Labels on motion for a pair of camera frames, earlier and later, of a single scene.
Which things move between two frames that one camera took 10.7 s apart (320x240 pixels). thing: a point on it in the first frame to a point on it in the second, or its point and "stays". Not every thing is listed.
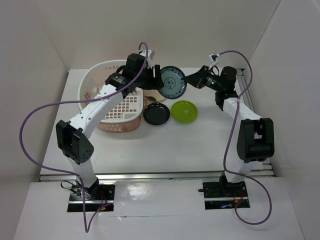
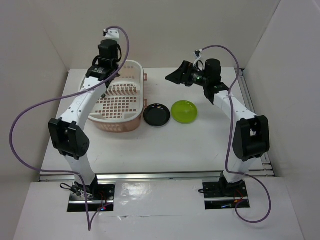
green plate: [184, 111] stays
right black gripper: [197, 79] to [178, 77]
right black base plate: [225, 195] stays
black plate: [156, 113] stays
